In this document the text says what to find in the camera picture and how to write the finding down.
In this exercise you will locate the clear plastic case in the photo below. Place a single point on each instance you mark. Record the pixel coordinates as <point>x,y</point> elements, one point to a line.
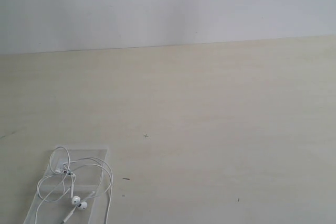
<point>86,179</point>

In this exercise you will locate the white label in case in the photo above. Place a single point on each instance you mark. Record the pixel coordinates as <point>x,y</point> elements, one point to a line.
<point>61,165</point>

